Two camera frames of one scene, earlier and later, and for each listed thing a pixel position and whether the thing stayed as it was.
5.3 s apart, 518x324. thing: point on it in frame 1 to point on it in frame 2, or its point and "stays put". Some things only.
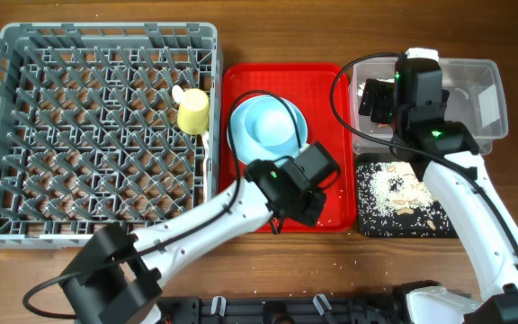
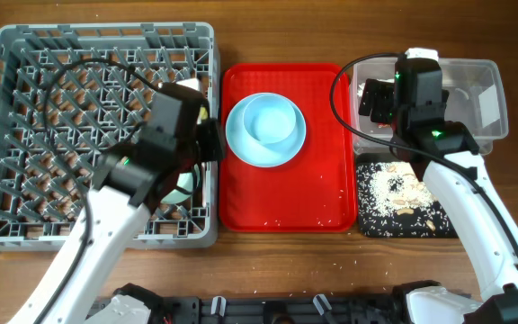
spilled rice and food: (390, 197) stays put
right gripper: (383, 93) stays put
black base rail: (192, 310) stays put
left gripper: (311, 216) to (212, 132)
